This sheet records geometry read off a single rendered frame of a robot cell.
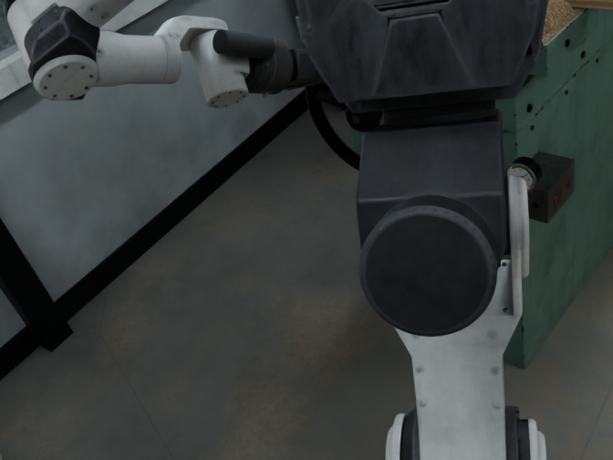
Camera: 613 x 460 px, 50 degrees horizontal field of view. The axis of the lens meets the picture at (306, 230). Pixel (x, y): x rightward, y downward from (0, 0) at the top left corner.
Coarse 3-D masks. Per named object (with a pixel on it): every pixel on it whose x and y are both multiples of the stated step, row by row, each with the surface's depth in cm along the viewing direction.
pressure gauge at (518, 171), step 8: (520, 160) 124; (528, 160) 124; (512, 168) 125; (520, 168) 124; (528, 168) 122; (536, 168) 123; (528, 176) 123; (536, 176) 123; (528, 184) 125; (528, 192) 128
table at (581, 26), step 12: (588, 12) 121; (576, 24) 118; (588, 24) 123; (300, 36) 152; (552, 36) 114; (564, 36) 116; (576, 36) 120; (552, 48) 114; (564, 48) 118; (540, 60) 115; (552, 60) 115; (540, 72) 116
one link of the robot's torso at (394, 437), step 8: (400, 416) 89; (400, 424) 87; (528, 424) 83; (392, 432) 87; (400, 432) 86; (536, 432) 82; (392, 440) 86; (400, 440) 86; (536, 440) 81; (544, 440) 83; (392, 448) 85; (400, 448) 86; (536, 448) 80; (544, 448) 82; (392, 456) 85; (400, 456) 85; (536, 456) 80; (544, 456) 81
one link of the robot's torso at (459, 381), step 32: (512, 192) 68; (512, 224) 67; (512, 256) 70; (512, 288) 78; (480, 320) 76; (512, 320) 75; (416, 352) 79; (448, 352) 78; (480, 352) 77; (416, 384) 80; (448, 384) 79; (480, 384) 78; (416, 416) 86; (448, 416) 80; (480, 416) 79; (512, 416) 83; (416, 448) 83; (448, 448) 81; (480, 448) 80; (512, 448) 80
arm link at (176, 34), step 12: (168, 24) 93; (180, 24) 93; (192, 24) 95; (204, 24) 96; (216, 24) 97; (156, 36) 93; (168, 36) 91; (180, 36) 93; (192, 36) 97; (168, 48) 91; (180, 48) 92; (168, 60) 91; (180, 60) 92; (168, 72) 92; (180, 72) 93
